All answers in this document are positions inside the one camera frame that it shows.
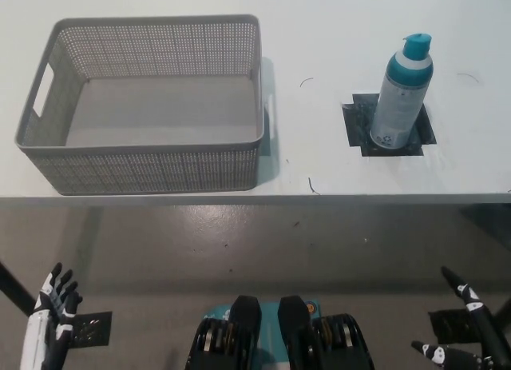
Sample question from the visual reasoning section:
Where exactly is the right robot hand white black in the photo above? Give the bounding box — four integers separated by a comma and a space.
410, 265, 511, 370

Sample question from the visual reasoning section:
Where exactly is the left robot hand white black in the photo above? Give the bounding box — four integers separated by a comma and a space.
18, 261, 84, 370

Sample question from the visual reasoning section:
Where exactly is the white teal air spray can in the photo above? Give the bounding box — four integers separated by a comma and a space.
369, 33, 435, 150

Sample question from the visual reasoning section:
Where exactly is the black table leg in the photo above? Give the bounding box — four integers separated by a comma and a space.
491, 296, 511, 329
0, 261, 38, 317

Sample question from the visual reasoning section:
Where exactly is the grey perforated plastic basket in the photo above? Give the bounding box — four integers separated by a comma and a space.
14, 13, 275, 196

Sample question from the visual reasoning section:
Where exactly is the black tape patch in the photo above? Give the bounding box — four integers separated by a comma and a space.
342, 93, 437, 158

